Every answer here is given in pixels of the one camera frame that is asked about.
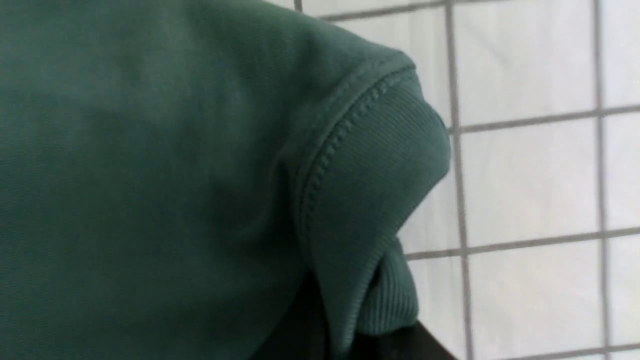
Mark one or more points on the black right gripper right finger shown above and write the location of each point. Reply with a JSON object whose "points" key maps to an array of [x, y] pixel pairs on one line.
{"points": [[408, 343]]}

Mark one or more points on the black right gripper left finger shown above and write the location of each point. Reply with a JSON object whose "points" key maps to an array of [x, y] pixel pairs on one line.
{"points": [[302, 332]]}

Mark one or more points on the green long-sleeve shirt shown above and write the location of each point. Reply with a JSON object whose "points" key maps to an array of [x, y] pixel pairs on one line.
{"points": [[171, 170]]}

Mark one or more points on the white grid-pattern tablecloth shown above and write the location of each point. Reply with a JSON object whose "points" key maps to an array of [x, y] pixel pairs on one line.
{"points": [[529, 249]]}

